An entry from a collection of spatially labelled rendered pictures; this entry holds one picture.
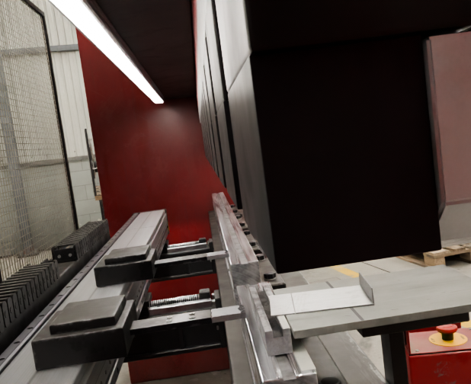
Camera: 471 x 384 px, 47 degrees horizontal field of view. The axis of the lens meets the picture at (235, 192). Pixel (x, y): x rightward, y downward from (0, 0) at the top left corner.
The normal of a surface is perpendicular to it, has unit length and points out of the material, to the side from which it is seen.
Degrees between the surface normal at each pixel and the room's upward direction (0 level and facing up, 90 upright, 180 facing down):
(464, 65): 90
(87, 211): 90
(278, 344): 90
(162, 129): 90
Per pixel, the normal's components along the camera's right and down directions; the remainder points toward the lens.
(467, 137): 0.07, 0.08
